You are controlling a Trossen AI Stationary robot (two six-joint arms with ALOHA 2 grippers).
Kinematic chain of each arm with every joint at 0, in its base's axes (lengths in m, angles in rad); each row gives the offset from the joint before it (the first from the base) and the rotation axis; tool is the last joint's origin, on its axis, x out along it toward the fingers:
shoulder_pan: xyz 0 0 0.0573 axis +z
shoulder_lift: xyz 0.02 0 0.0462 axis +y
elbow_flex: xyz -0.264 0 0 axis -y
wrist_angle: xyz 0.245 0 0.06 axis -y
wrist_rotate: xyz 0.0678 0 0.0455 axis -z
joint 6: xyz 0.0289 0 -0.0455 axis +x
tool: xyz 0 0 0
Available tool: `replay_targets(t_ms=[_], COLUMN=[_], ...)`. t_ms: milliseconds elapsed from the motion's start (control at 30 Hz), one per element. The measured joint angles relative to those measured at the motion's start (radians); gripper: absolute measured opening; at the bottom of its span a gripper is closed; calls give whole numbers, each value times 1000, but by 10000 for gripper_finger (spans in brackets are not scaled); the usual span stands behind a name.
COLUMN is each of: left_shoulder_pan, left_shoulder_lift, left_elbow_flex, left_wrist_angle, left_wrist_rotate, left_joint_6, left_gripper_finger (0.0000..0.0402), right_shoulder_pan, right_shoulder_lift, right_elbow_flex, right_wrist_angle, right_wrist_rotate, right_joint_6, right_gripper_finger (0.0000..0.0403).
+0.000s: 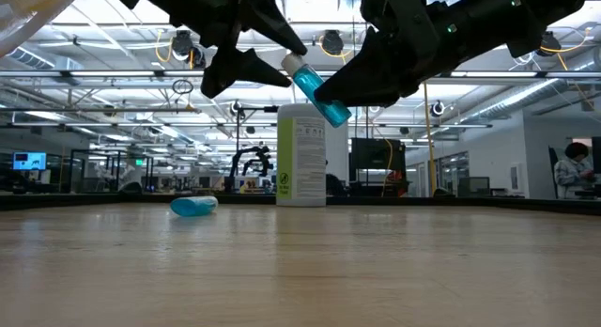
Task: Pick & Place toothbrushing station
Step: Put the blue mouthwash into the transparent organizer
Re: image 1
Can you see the black monitor cart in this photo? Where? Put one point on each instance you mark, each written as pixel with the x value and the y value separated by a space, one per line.
pixel 375 158

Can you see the black aluminium table frame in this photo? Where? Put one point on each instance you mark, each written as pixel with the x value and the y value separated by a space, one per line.
pixel 70 201

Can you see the small blue mouthwash bottle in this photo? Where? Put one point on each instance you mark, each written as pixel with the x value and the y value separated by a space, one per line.
pixel 335 113
pixel 192 207

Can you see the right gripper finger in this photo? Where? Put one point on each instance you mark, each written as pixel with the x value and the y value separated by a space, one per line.
pixel 380 73

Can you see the grey desk monitor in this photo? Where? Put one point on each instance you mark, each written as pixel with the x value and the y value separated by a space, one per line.
pixel 474 187

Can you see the blue screen monitor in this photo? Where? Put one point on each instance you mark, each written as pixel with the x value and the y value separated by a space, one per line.
pixel 29 161

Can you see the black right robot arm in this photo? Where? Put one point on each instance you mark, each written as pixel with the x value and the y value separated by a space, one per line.
pixel 549 12

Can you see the long ceiling light bar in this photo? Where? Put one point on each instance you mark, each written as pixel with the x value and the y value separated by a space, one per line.
pixel 141 74

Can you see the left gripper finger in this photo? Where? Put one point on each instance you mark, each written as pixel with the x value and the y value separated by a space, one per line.
pixel 274 21
pixel 239 71

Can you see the orange white toothbrush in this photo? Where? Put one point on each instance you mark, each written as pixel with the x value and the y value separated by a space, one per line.
pixel 42 10

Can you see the white green wipes canister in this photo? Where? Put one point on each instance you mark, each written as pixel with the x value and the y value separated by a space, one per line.
pixel 305 167

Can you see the black distant robot arms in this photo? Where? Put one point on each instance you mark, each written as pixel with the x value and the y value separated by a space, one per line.
pixel 260 160

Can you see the person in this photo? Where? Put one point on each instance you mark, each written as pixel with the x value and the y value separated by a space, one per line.
pixel 570 174

